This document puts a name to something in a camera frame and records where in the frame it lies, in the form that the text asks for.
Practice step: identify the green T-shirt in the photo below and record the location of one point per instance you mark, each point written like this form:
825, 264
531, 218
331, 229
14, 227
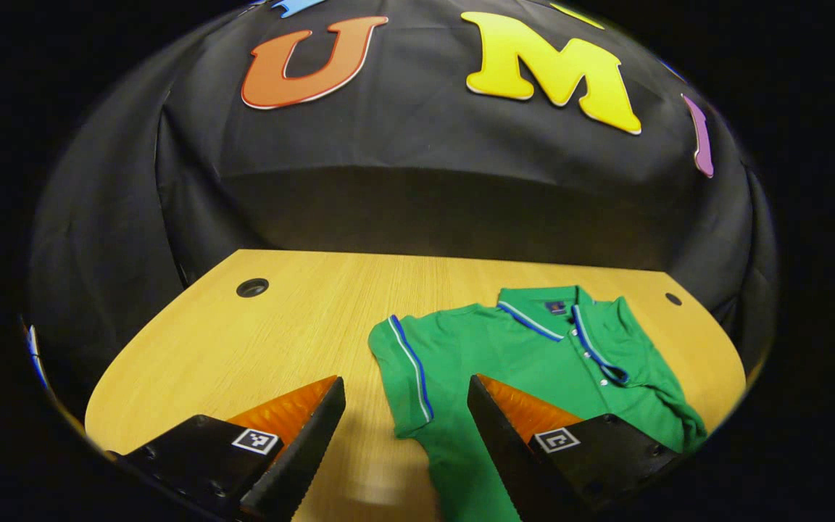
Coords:
475, 348

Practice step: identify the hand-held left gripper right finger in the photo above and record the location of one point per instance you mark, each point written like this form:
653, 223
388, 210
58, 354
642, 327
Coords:
501, 449

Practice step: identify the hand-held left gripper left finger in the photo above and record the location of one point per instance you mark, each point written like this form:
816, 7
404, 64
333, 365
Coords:
309, 457

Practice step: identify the round black table grommet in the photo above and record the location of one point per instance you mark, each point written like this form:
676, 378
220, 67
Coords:
252, 288
673, 299

